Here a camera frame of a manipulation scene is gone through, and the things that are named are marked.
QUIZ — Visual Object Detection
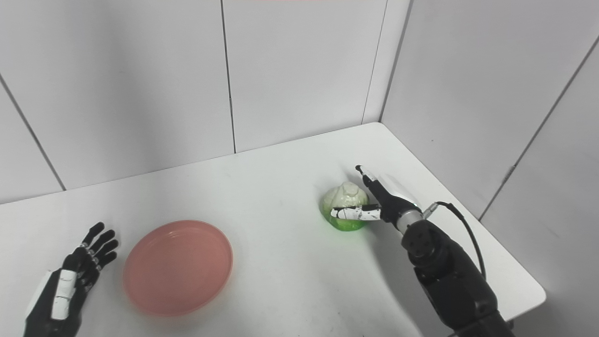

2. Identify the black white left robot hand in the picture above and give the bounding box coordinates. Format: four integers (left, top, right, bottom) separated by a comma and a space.
22, 222, 119, 337

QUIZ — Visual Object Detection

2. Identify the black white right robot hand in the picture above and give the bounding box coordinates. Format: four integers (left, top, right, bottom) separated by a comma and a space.
330, 165, 422, 225

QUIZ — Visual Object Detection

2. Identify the green white toy cabbage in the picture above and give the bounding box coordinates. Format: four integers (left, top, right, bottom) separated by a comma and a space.
320, 182, 370, 232

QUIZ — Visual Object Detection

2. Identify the pink round plate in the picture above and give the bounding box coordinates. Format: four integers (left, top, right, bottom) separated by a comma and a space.
123, 220, 234, 317

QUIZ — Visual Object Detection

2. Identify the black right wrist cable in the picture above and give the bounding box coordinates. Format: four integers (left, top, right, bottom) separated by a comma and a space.
421, 201, 487, 281

